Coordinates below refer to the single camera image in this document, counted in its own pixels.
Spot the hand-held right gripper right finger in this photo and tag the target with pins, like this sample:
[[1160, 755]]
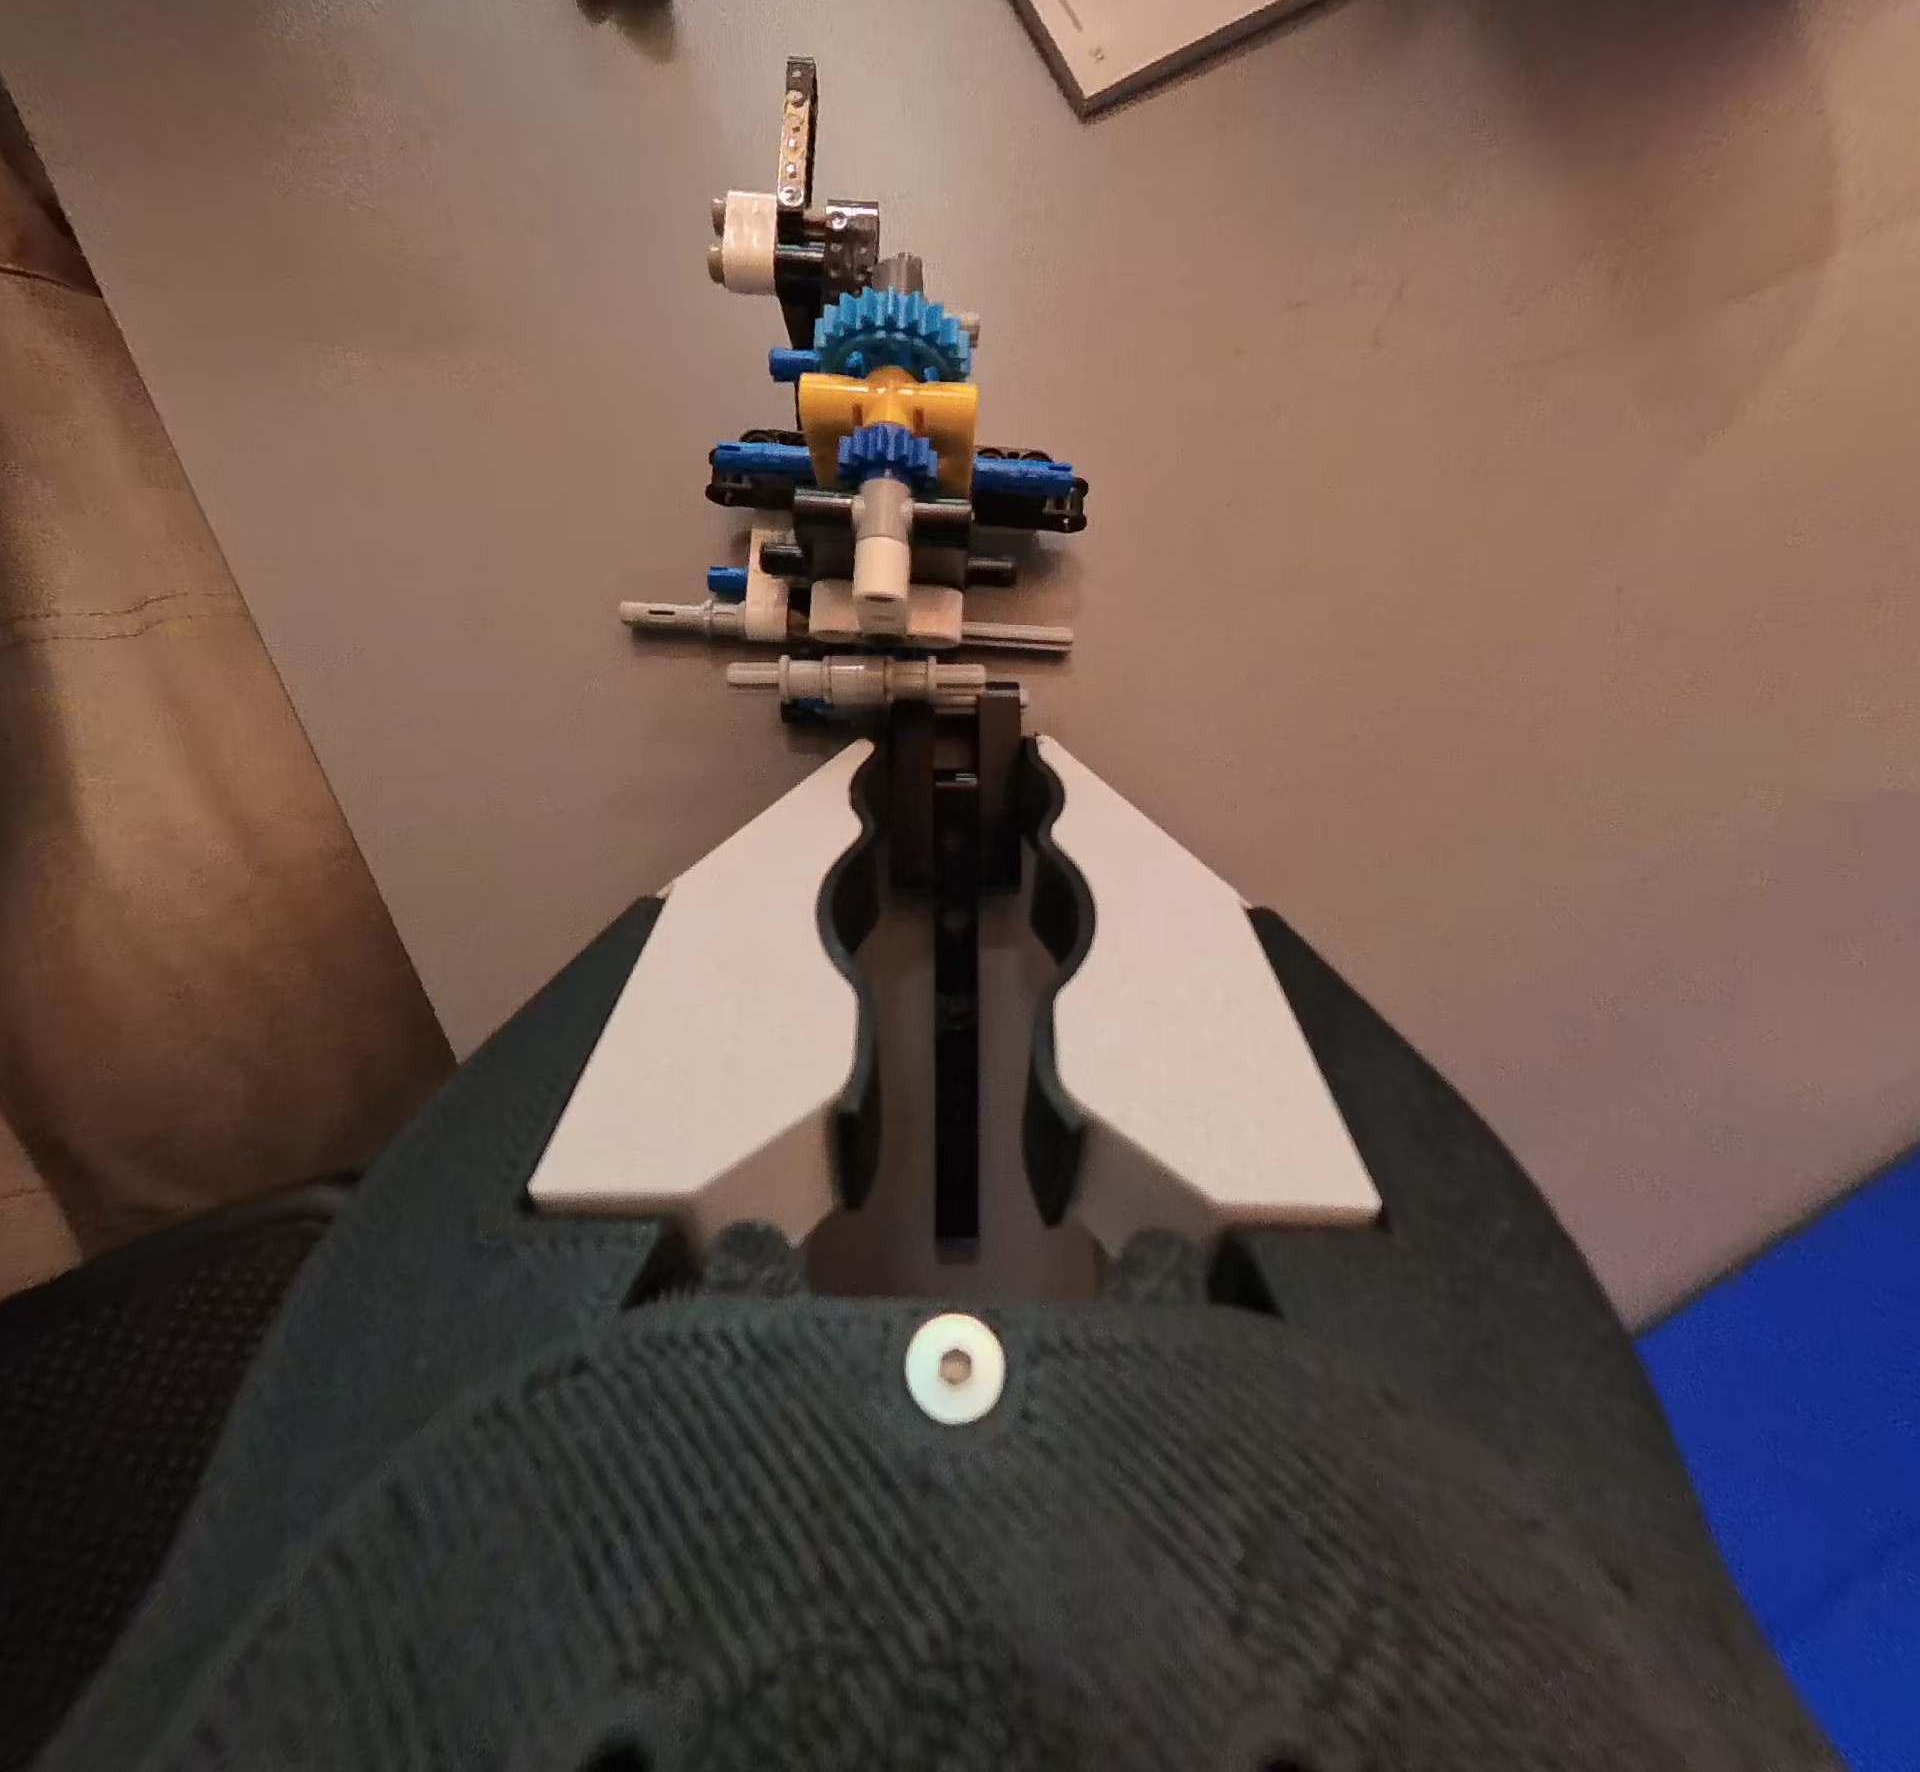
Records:
[[1200, 1051]]

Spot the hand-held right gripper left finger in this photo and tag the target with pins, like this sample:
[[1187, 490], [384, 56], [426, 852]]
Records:
[[704, 1038]]

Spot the black lego beam subassembly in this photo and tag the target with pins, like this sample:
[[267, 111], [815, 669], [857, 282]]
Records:
[[953, 1051]]

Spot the lego gear model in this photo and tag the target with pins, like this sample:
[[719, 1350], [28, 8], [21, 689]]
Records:
[[889, 415]]

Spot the black mesh fabric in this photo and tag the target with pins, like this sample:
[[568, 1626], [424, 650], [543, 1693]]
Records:
[[121, 1366]]

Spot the blue mat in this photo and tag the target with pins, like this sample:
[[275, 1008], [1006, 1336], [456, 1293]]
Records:
[[1801, 1503]]

